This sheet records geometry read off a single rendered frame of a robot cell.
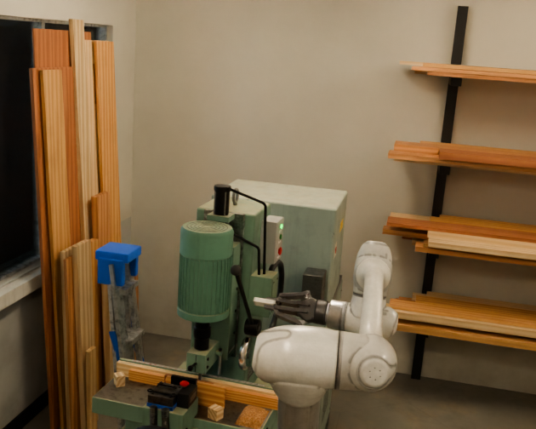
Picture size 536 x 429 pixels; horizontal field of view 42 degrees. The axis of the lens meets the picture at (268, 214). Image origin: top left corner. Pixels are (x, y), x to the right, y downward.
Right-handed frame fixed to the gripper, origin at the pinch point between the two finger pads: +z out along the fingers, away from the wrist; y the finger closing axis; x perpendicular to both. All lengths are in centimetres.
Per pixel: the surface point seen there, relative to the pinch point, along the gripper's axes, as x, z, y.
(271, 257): -22.1, 8.1, 29.5
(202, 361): -22.6, 21.3, -14.2
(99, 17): -60, 161, 196
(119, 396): -28, 48, -30
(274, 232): -15.1, 7.9, 35.9
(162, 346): -246, 129, 75
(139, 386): -34, 45, -23
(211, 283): 0.0, 19.2, 3.9
